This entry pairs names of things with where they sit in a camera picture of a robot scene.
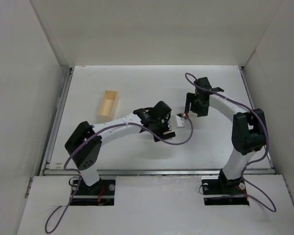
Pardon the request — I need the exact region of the metal front rail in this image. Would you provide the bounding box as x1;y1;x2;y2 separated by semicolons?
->
43;168;276;176

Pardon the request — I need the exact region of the purple cable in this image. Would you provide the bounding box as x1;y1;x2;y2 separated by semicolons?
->
44;117;194;233
185;72;277;212

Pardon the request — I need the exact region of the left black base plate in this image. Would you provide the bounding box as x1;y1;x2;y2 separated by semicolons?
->
70;179;116;206

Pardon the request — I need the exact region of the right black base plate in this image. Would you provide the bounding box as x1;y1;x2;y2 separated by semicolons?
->
198;179;249;206

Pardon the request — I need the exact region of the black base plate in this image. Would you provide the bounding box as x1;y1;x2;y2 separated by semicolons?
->
70;179;116;206
198;179;249;206

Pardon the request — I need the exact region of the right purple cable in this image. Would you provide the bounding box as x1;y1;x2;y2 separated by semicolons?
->
185;72;277;212

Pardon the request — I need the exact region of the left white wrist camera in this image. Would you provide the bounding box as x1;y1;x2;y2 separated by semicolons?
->
173;113;186;128

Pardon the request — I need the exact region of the light wooden box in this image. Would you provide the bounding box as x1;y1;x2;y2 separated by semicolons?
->
97;90;119;122

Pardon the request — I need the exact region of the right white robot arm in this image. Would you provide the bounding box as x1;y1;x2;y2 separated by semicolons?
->
185;77;268;195

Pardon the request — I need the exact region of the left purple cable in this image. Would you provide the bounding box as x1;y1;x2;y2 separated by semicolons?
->
44;117;194;233

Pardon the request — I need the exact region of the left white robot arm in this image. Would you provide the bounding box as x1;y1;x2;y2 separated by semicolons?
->
65;101;175;191

